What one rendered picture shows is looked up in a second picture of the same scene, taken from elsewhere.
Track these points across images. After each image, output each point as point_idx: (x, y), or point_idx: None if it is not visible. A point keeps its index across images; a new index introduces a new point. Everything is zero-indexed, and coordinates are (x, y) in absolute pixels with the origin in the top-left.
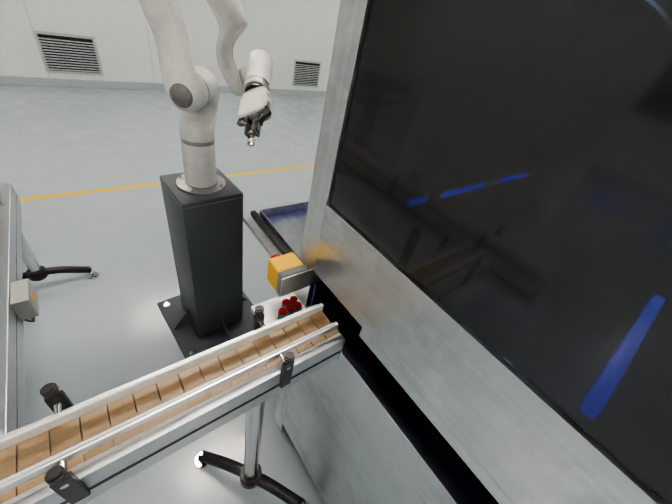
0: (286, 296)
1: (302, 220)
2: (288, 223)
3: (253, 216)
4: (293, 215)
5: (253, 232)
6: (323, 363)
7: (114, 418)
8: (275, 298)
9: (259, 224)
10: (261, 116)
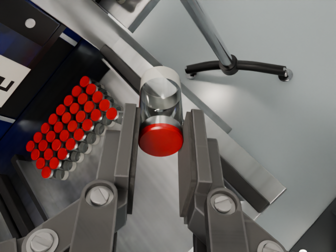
0: (133, 15)
1: (145, 230)
2: (171, 203)
3: (254, 188)
4: (168, 245)
5: (238, 144)
6: None
7: None
8: (145, 3)
9: (228, 163)
10: (52, 221)
